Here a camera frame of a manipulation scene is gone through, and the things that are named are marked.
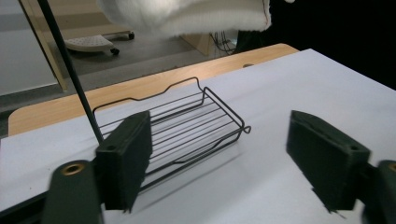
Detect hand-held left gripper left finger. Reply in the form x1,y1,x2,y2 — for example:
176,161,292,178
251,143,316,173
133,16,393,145
94,110,154,214

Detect black curtain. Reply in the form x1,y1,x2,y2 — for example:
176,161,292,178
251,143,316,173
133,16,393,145
234,0,396,91

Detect white wheeled footrest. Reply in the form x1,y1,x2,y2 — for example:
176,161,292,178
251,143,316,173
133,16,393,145
64,34,121,57

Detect black wire rack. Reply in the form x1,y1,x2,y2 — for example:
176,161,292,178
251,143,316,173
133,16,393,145
36,0,252,192

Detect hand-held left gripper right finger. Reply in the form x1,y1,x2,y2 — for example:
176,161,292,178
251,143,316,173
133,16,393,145
286,109,373,215

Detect hanging desk cables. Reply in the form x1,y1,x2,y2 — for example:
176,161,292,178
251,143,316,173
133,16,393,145
209,30,238,54

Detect cream towel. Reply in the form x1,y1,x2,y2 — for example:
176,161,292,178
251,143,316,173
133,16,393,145
96,0,273,38

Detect white cabinet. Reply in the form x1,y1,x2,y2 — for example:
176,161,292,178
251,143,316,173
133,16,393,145
0,0,61,96

